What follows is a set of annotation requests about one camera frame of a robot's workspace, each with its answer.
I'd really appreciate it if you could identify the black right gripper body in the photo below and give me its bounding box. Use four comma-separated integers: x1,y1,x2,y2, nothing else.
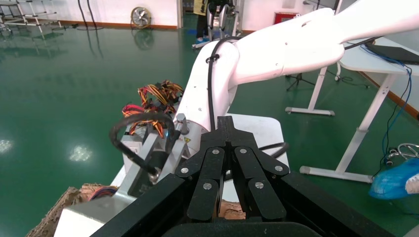
129,152,168,197

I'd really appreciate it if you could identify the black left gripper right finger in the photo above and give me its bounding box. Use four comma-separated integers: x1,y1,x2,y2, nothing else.
226,116,291,220

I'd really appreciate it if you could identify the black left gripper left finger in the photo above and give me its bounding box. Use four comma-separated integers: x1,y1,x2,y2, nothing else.
175,116,231,220

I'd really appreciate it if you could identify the silver power supply with wires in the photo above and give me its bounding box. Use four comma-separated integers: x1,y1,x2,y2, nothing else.
130,111,166,139
54,186,131,237
137,80,184,114
119,104,165,166

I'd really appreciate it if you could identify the brown cardboard divider box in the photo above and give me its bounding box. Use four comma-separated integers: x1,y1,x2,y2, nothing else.
26,183,246,237

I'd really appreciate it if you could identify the black tripod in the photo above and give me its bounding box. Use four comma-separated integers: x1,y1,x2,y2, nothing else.
286,72,316,92

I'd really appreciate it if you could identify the blue shoe cover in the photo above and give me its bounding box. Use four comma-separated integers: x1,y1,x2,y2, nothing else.
369,158,419,201

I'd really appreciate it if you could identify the round floor fan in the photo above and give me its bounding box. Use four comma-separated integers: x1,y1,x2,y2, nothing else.
130,6,152,30

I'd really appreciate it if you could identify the white desk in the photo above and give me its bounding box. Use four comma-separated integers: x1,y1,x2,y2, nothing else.
285,34,419,184

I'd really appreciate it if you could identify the person in yellow top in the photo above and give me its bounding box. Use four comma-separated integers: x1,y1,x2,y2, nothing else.
192,0,210,45

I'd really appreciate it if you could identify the grey standing machine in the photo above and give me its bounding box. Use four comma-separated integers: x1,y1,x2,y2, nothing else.
206,0,246,41

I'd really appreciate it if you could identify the red box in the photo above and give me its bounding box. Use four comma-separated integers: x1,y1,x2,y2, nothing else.
274,12,300,25

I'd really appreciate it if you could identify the white metal rack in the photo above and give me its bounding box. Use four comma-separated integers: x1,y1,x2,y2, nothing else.
0,0,63,35

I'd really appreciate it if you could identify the black laptop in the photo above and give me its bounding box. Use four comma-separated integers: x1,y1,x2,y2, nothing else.
364,42,419,65

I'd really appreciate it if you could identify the black looped cable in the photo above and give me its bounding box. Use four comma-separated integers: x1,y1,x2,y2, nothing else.
109,112,181,176

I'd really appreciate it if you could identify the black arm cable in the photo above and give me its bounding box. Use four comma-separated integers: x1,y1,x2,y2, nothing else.
205,35,291,160

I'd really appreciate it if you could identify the chrome ring base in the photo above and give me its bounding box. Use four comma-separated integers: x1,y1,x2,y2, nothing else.
386,143,419,168

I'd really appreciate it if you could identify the black hanging cable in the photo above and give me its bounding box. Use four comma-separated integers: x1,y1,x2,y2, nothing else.
85,0,105,32
52,0,88,32

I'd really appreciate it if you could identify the blue cable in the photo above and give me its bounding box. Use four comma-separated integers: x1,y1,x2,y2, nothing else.
358,44,414,171

